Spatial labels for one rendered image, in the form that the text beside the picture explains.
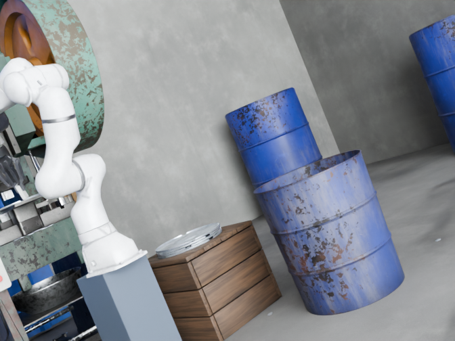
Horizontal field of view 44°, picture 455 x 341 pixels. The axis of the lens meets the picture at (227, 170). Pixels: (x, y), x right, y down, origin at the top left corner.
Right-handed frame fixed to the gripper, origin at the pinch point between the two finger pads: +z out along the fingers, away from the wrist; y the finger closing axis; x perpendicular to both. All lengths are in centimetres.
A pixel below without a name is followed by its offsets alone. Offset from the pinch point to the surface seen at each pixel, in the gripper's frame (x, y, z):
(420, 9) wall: 229, 235, 50
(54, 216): 11.0, 1.0, 19.1
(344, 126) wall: 286, 157, 141
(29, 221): 2.0, -5.5, 14.0
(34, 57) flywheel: 59, 11, -42
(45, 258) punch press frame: -8.6, -2.4, 28.1
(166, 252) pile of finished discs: -16, 47, 41
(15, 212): 1.4, -8.4, 7.8
